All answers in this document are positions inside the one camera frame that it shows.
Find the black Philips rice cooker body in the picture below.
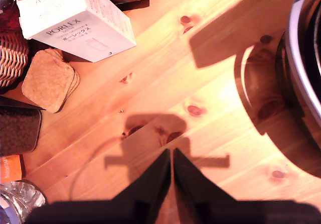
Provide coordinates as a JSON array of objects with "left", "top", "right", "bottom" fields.
[{"left": 274, "top": 0, "right": 321, "bottom": 145}]

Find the clear cut glass jar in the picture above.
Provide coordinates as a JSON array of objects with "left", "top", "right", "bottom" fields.
[{"left": 0, "top": 180, "right": 48, "bottom": 224}]

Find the orange paper packet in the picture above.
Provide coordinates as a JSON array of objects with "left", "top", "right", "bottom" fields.
[{"left": 0, "top": 154, "right": 26, "bottom": 185}]

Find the dark speckled tin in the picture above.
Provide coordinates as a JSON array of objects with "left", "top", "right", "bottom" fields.
[{"left": 0, "top": 95, "right": 47, "bottom": 157}]

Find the white Porlex cardboard box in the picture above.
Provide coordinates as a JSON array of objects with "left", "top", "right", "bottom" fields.
[{"left": 16, "top": 0, "right": 137, "bottom": 63}]

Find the woven wicker basket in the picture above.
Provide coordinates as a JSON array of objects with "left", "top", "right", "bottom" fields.
[{"left": 0, "top": 30, "right": 30, "bottom": 94}]

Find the red patterned cloth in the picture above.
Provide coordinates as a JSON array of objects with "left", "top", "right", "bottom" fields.
[{"left": 0, "top": 7, "right": 21, "bottom": 34}]

